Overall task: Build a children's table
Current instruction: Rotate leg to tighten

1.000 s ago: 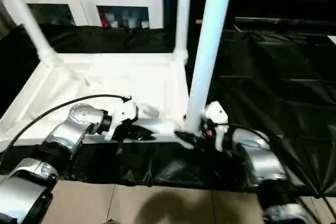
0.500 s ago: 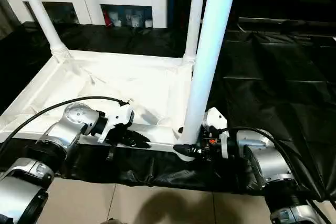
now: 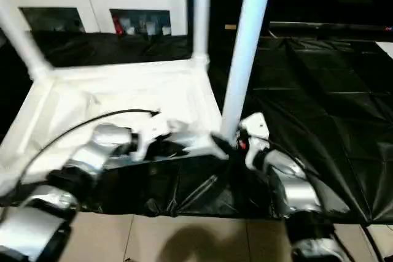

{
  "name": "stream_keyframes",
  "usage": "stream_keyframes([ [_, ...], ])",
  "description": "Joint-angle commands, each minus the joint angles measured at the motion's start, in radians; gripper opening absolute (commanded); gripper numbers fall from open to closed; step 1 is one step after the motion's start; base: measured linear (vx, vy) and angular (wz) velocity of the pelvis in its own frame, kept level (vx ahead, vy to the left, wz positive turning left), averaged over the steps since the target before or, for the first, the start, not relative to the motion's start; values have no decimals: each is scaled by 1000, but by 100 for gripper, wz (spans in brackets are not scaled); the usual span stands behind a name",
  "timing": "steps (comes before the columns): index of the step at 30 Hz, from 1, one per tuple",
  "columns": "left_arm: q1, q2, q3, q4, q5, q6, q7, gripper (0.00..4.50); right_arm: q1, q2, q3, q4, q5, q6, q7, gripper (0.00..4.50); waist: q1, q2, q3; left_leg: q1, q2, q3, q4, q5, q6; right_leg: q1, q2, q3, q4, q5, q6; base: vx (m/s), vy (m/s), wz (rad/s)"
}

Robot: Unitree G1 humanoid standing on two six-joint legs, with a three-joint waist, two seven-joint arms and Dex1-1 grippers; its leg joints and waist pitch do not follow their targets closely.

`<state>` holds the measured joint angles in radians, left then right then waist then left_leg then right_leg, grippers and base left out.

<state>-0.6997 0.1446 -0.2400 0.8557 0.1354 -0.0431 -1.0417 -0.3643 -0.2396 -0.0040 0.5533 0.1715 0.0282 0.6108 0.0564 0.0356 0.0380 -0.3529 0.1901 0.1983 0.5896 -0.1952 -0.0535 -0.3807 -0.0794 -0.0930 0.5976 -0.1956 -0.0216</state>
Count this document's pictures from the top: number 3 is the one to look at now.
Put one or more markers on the white plastic table top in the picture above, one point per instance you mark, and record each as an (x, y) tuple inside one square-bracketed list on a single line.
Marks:
[(107, 90)]

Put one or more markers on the white plastic table leg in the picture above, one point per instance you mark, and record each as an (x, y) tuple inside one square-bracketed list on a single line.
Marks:
[(201, 10), (245, 44), (24, 47)]

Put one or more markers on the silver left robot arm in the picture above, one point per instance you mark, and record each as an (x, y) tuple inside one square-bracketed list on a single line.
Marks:
[(89, 154)]

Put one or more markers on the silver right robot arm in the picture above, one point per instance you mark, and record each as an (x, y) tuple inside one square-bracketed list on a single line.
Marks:
[(294, 182)]

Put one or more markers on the black cloth mat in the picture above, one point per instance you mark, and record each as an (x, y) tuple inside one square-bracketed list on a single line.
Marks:
[(307, 121)]

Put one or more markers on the small tan label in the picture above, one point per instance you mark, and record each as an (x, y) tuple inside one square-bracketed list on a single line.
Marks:
[(230, 26)]

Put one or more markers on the white flat board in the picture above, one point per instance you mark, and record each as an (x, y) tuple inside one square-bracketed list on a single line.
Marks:
[(386, 46)]

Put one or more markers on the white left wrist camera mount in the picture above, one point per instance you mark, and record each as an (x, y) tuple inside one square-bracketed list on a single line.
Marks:
[(152, 133)]

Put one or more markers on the dark metal rail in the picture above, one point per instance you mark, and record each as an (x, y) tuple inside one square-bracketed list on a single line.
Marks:
[(331, 26)]

